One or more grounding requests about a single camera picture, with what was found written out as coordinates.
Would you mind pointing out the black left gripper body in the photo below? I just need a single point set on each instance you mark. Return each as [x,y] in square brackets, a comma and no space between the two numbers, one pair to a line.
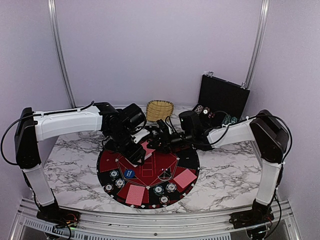
[132,155]

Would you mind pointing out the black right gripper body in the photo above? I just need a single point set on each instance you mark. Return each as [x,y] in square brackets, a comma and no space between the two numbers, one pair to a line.
[169,144]

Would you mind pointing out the red playing card deck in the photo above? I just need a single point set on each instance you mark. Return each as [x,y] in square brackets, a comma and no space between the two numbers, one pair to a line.
[148,153]

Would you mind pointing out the blue small blind button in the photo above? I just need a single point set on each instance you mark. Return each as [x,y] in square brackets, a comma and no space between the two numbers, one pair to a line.
[129,174]

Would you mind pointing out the green blue chip stack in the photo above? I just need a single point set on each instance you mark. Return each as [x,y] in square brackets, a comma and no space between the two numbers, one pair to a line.
[158,190]
[114,174]

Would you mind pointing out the clear round dealer button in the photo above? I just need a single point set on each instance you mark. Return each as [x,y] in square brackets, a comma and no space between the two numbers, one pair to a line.
[164,174]

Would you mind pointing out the dealt red card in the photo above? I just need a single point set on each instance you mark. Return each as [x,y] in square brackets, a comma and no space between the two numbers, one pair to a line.
[185,178]
[135,195]

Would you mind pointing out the red black chip stack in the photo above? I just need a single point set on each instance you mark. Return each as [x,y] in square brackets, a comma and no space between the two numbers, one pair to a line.
[164,200]
[108,188]

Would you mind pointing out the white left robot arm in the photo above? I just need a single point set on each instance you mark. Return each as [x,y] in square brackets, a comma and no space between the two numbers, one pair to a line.
[119,126]

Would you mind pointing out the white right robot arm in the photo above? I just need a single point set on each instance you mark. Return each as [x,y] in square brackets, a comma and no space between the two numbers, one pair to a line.
[269,133]

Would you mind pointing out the woven bamboo tray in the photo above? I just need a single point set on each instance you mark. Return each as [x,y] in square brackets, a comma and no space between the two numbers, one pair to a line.
[158,110]

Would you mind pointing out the round red black poker mat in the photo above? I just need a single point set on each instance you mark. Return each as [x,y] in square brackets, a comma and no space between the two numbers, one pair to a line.
[146,175]

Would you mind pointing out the blue white chips in case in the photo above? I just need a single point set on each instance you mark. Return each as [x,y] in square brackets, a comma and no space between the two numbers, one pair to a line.
[198,109]

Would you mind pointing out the red dice in case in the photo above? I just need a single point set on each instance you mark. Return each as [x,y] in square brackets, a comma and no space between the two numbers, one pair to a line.
[211,115]

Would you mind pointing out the black poker chip case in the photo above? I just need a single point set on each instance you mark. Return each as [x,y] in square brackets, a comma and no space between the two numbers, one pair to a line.
[220,96]

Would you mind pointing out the green chips in case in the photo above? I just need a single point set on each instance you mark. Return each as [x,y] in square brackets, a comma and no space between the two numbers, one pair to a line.
[228,119]

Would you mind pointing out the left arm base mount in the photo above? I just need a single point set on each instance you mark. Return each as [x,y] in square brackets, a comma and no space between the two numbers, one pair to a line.
[62,219]

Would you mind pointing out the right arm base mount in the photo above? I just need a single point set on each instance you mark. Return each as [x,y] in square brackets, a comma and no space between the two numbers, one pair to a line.
[251,220]

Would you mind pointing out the aluminium front rail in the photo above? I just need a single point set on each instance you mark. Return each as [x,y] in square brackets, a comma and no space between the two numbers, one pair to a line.
[203,225]

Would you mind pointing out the right aluminium frame post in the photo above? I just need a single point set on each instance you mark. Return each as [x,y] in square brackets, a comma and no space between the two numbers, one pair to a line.
[257,47]

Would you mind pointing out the aluminium frame post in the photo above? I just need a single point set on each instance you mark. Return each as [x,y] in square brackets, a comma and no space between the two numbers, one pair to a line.
[59,51]
[257,47]

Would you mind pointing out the left aluminium frame post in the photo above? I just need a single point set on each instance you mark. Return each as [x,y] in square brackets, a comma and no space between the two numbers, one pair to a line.
[59,51]

